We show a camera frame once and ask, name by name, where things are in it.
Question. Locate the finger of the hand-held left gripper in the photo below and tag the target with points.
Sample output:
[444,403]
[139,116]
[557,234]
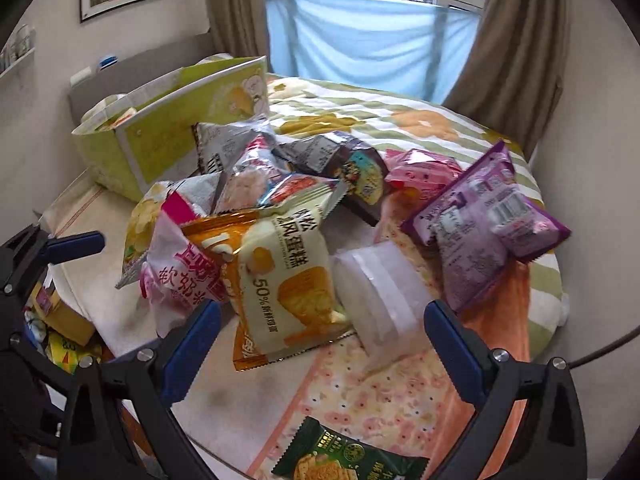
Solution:
[40,360]
[75,247]

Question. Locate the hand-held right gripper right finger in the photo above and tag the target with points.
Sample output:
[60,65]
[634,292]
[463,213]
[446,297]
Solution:
[452,345]

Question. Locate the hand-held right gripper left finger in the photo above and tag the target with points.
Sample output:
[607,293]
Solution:
[192,350]

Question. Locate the pink white snack packet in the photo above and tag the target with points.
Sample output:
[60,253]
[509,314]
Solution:
[175,280]

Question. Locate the clear white snack packet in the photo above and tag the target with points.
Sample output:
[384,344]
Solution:
[380,300]

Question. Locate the purple snack packet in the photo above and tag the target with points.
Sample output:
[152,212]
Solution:
[465,240]

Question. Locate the orange snack packet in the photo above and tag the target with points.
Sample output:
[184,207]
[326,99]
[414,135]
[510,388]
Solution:
[210,232]

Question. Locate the cream cake snack packet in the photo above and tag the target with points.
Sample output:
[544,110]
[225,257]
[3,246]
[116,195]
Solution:
[290,270]

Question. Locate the green cardboard box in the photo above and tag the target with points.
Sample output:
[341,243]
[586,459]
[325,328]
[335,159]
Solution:
[165,130]

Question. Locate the dark green snack packet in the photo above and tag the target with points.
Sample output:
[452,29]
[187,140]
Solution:
[340,455]

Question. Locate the clear rice cracker packet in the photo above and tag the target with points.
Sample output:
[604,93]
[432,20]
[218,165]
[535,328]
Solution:
[245,185]

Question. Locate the pink striped snack packet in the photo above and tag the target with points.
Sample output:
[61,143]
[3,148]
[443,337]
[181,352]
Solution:
[425,172]

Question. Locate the silver snack packet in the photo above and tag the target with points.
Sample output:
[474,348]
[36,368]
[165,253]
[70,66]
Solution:
[220,145]

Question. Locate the red teal-edged snack packet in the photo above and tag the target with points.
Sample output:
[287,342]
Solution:
[305,192]

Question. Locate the dark brown snack packet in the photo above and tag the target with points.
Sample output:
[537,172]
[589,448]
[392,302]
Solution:
[320,155]

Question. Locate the yellow green packet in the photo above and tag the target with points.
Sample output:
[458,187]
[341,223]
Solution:
[65,355]

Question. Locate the cream bed sheet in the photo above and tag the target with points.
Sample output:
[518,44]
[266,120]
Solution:
[85,280]

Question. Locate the yellow cardboard box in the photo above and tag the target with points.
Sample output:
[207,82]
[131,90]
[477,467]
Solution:
[65,320]

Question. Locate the small blue white object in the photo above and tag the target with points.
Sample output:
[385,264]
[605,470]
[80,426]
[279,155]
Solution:
[107,61]

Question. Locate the grey headboard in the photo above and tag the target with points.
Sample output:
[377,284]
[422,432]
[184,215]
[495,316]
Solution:
[150,60]

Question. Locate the green striped flower blanket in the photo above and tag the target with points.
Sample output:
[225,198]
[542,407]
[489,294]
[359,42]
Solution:
[350,110]

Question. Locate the brown curtain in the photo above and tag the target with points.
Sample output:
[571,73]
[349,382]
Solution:
[235,10]
[515,60]

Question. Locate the light blue cloth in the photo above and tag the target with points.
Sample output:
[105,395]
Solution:
[365,45]

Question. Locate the white wall shelf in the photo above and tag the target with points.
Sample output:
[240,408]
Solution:
[17,65]

